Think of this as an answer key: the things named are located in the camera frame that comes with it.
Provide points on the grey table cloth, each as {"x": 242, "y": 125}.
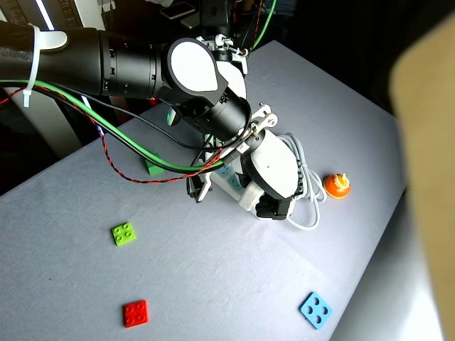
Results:
{"x": 213, "y": 266}

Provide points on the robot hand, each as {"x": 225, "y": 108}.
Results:
{"x": 273, "y": 167}
{"x": 234, "y": 80}

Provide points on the lime green toy brick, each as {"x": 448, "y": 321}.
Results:
{"x": 123, "y": 234}

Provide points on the black smartphone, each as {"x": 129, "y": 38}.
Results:
{"x": 177, "y": 10}

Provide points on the white power strip blue sockets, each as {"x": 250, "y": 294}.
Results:
{"x": 231, "y": 181}

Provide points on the orange toy cake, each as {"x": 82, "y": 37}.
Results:
{"x": 336, "y": 188}

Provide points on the blue four-hole block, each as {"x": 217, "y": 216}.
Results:
{"x": 315, "y": 310}

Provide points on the green cube with numeral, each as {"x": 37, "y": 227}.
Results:
{"x": 154, "y": 171}

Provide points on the red toy brick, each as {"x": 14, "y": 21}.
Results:
{"x": 136, "y": 314}

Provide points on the tan blurred panel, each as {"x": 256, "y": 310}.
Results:
{"x": 426, "y": 142}

